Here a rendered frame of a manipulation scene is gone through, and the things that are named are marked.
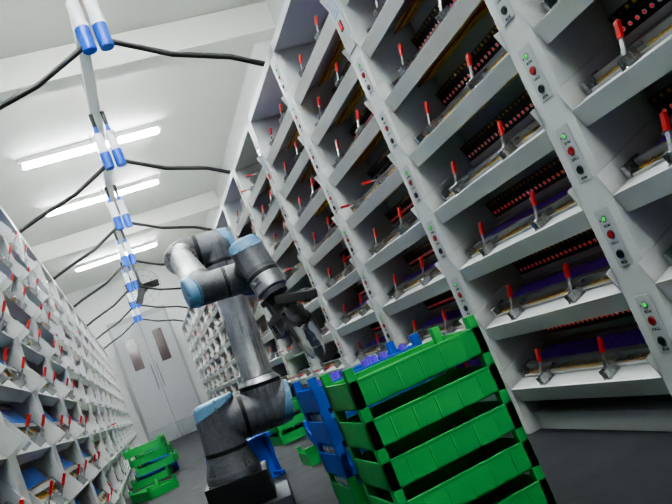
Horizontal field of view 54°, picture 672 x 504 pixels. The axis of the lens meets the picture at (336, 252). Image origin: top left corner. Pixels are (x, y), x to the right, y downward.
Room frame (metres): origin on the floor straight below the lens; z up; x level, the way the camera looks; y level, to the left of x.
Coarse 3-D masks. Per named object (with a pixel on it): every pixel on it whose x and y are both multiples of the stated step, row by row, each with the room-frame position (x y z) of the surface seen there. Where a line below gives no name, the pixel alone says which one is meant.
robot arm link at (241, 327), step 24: (216, 240) 2.32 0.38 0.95; (216, 264) 2.32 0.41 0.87; (240, 312) 2.33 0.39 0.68; (240, 336) 2.33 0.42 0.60; (240, 360) 2.34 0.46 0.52; (264, 360) 2.36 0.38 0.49; (240, 384) 2.37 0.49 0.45; (264, 384) 2.32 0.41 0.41; (288, 384) 2.37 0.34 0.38; (264, 408) 2.31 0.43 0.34; (288, 408) 2.34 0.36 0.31
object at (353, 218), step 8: (392, 160) 2.05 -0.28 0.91; (392, 176) 2.11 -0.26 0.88; (400, 176) 2.08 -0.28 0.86; (384, 184) 2.19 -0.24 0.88; (392, 184) 2.15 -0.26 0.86; (400, 184) 2.37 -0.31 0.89; (360, 192) 2.66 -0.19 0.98; (376, 192) 2.27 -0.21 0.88; (384, 192) 2.23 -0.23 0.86; (352, 200) 2.64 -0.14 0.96; (368, 200) 2.35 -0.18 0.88; (376, 200) 2.31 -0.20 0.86; (384, 200) 2.61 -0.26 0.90; (344, 208) 2.63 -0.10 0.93; (352, 208) 2.62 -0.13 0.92; (360, 208) 2.44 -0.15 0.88; (368, 208) 2.40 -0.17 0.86; (344, 216) 2.62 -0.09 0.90; (352, 216) 2.54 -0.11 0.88; (360, 216) 2.49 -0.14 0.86; (352, 224) 2.60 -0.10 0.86
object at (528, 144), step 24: (528, 96) 1.63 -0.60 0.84; (504, 120) 1.76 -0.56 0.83; (528, 120) 1.68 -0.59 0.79; (480, 144) 1.90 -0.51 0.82; (504, 144) 1.56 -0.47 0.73; (528, 144) 1.46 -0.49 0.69; (480, 168) 1.78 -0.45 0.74; (504, 168) 1.58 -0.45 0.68; (432, 192) 1.97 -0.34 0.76; (456, 192) 1.82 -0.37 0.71; (480, 192) 1.72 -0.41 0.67
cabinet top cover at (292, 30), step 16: (288, 0) 2.30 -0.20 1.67; (304, 0) 2.32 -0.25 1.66; (320, 0) 2.37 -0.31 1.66; (288, 16) 2.39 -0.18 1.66; (304, 16) 2.44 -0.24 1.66; (320, 16) 2.49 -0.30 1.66; (288, 32) 2.51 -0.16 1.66; (304, 32) 2.57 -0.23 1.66; (272, 48) 2.62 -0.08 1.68; (272, 80) 2.90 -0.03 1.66; (256, 96) 3.04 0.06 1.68; (272, 96) 3.07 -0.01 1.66; (256, 112) 3.19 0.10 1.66; (272, 112) 3.28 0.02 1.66
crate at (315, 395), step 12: (408, 336) 1.66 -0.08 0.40; (408, 348) 1.63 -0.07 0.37; (384, 360) 1.61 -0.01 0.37; (300, 384) 1.73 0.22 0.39; (312, 384) 1.55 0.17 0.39; (300, 396) 1.69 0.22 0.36; (312, 396) 1.57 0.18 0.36; (324, 396) 1.56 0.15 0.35; (312, 408) 1.62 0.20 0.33; (324, 408) 1.55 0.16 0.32
